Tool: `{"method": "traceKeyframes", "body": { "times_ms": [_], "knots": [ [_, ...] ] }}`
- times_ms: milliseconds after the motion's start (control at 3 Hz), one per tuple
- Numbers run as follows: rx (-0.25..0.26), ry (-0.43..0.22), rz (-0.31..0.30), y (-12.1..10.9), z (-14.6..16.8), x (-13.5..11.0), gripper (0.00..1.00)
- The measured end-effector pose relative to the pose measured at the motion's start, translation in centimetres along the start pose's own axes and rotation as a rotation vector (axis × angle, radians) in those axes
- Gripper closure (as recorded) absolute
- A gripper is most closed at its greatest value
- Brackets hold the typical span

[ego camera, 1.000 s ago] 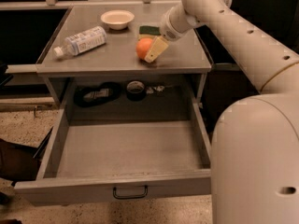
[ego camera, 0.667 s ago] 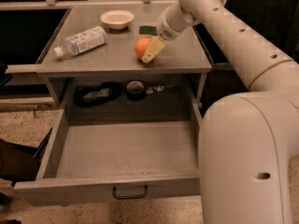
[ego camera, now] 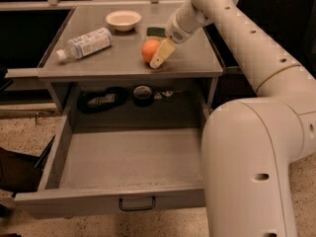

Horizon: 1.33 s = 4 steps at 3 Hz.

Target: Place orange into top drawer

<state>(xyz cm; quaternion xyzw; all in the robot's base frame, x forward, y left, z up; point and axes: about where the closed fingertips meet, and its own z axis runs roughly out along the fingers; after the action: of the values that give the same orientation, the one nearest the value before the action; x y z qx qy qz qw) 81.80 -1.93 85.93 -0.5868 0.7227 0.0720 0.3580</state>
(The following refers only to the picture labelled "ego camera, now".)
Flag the green and yellow sponge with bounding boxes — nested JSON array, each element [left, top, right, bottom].
[[146, 27, 166, 40]]

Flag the black office chair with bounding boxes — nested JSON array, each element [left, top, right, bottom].
[[203, 0, 316, 101]]

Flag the clear plastic water bottle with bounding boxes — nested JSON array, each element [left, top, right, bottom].
[[56, 28, 112, 62]]

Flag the white bowl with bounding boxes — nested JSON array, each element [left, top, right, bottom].
[[106, 10, 141, 32]]

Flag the orange fruit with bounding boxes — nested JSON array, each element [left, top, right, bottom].
[[141, 39, 160, 63]]

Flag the small crumpled foil pieces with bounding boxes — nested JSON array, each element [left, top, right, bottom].
[[154, 90, 174, 100]]

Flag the black tape roll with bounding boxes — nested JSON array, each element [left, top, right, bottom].
[[133, 85, 154, 107]]

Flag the grey open top drawer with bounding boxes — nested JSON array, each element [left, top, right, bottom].
[[14, 82, 211, 219]]

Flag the grey metal cabinet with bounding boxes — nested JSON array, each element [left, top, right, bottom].
[[37, 2, 226, 114]]

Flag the black drawer handle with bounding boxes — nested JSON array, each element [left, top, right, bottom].
[[118, 197, 156, 212]]

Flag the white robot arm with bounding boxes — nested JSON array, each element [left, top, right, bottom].
[[166, 0, 316, 237]]

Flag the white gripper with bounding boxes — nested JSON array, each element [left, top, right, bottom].
[[149, 0, 212, 69]]

